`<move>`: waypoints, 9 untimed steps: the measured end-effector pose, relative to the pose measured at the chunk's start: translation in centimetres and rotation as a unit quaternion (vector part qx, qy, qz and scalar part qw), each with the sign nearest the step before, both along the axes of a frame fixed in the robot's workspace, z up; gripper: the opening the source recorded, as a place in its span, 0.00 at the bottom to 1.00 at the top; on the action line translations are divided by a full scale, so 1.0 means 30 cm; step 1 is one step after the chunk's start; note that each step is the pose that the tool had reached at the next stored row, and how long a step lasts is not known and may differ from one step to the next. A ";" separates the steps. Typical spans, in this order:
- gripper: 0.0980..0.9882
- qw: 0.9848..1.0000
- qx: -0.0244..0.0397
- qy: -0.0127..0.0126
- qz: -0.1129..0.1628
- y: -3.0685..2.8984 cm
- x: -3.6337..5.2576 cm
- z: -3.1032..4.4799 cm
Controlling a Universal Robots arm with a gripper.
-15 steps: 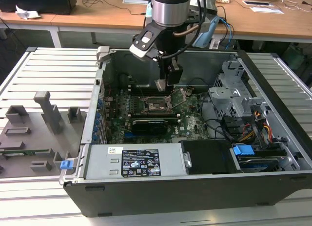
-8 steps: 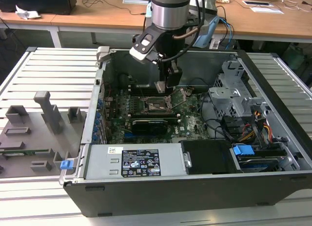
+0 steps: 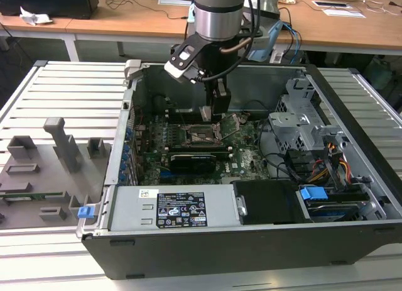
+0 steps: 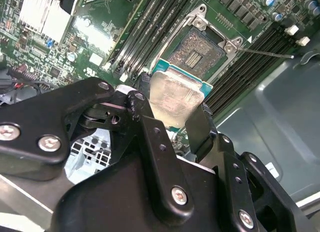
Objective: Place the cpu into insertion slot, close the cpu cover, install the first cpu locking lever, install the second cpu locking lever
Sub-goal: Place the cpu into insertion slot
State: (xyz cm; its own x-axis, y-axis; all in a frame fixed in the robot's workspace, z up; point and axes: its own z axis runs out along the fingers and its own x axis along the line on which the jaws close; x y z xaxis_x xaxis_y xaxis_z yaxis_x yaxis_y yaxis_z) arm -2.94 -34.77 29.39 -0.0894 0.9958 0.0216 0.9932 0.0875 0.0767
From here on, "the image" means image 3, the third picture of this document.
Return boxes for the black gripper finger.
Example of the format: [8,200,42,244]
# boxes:
[211,79,232,115]

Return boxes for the silver square CPU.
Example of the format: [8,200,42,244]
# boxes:
[199,106,215,122]

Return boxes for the metal socket cover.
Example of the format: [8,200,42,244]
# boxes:
[214,113,245,142]

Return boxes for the black RAM slot row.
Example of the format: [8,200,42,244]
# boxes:
[166,110,222,124]
[169,145,231,160]

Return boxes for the CPU socket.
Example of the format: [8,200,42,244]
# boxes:
[185,123,225,147]

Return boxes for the small white box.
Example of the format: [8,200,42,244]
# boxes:
[270,48,285,64]

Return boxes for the green motherboard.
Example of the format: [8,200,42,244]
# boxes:
[131,111,274,185]

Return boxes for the black graphics card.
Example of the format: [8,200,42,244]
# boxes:
[169,152,217,174]

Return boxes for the silver metal drive cage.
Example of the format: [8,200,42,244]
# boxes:
[268,77,346,154]

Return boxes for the black plastic shroud box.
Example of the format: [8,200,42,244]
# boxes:
[234,179,312,226]

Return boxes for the blue disk carrier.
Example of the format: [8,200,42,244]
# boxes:
[300,185,327,210]

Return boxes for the white paper with blue edge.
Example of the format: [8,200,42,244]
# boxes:
[323,8,367,19]

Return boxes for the silver power supply with label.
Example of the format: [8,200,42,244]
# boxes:
[108,184,241,232]

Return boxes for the black open PC case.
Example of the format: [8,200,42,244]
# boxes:
[80,59,402,281]

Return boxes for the hard disk drive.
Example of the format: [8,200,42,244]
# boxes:
[306,199,370,223]

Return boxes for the large black box device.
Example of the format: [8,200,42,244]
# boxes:
[0,0,100,21]

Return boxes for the crumpled white paper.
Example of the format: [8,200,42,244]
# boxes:
[19,6,53,26]

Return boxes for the grey parts rack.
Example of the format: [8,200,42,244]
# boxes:
[0,116,112,231]

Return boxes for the green RAM stick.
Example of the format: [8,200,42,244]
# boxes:
[0,192,63,200]

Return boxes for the black camera cable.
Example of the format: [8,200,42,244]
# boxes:
[197,0,263,84]

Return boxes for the white wrist camera black mount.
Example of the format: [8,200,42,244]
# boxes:
[163,36,209,84]

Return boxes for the blue cable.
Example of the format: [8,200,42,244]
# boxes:
[282,22,303,64]

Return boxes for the grey case latch handle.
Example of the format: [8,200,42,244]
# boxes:
[124,59,143,82]

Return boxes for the black wire bundle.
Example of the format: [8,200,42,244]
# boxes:
[260,121,318,182]

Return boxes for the wooden desk white frame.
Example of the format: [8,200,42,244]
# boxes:
[65,0,402,64]
[0,13,78,63]

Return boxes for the dark tablet white frame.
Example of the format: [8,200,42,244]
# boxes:
[312,0,354,9]

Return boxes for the yellow red orange wire bundle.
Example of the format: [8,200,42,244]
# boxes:
[309,141,351,185]

